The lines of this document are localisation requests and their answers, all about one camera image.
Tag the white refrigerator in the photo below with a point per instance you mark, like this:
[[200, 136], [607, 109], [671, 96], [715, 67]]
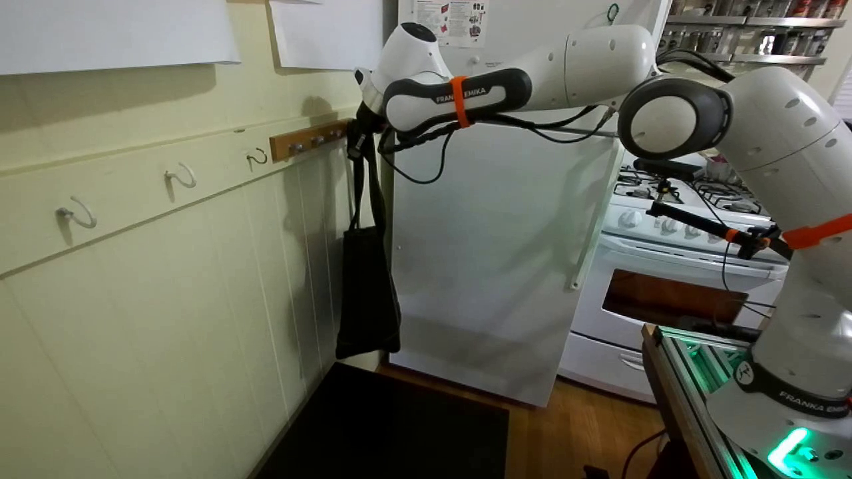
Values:
[[490, 231]]

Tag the black tote bag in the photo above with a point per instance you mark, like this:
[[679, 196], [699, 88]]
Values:
[[369, 306]]

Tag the black square side table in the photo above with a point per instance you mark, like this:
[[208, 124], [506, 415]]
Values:
[[370, 426]]

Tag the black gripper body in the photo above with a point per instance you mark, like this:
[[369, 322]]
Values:
[[365, 124]]

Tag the kitchen shelf with jars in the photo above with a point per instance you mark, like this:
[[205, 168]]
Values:
[[756, 34]]

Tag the white paper sheet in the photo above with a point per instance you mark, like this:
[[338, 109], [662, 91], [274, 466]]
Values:
[[328, 34], [85, 36]]

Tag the white wall hook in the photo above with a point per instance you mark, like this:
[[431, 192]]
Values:
[[178, 177], [257, 159], [76, 211]]

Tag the white paper sheet right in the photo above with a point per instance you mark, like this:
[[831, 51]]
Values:
[[328, 34]]

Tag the white kitchen stove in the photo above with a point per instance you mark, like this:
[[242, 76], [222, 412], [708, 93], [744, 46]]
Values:
[[664, 260]]

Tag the robot base mount cart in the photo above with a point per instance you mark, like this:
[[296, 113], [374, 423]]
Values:
[[777, 398]]

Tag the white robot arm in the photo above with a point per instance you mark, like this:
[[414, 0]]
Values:
[[767, 127]]

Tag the white paper sheet left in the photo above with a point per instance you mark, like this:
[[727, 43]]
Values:
[[85, 36]]

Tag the wooden peg rack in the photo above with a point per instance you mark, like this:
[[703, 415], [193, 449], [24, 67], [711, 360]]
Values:
[[296, 141]]

